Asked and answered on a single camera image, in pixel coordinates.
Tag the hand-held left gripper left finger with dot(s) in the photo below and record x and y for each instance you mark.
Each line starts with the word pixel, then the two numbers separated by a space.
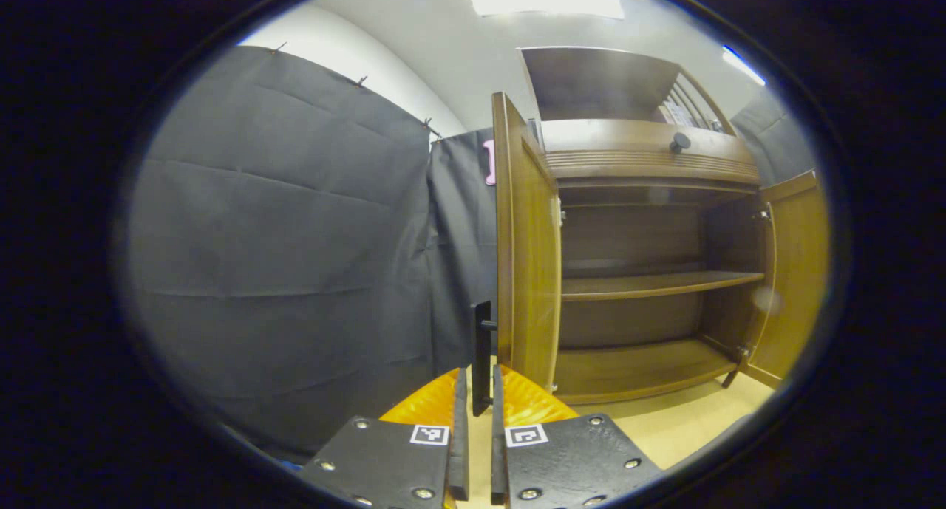
pixel 460 450

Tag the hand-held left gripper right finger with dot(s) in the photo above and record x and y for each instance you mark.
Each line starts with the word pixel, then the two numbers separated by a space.
pixel 498 450

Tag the wooden cabinet door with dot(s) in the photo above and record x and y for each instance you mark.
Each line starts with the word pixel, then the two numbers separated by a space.
pixel 528 272
pixel 798 272

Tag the wooden double-door shoe cabinet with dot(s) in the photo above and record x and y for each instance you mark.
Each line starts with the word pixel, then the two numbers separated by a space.
pixel 628 236

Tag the wooden cabinet drawer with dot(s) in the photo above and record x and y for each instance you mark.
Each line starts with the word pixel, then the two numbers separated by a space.
pixel 613 139

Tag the wooden inner shelf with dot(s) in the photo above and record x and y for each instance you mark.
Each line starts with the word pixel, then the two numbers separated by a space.
pixel 650 284

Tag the black backdrop cloth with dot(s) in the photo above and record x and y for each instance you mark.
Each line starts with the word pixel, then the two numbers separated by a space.
pixel 281 236

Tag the black round drawer knob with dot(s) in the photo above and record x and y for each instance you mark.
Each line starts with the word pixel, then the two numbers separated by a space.
pixel 680 142

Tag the white spine book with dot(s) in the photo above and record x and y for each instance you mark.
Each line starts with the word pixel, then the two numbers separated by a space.
pixel 671 114

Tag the grey spine book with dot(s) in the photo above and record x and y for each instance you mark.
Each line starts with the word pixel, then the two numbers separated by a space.
pixel 686 114

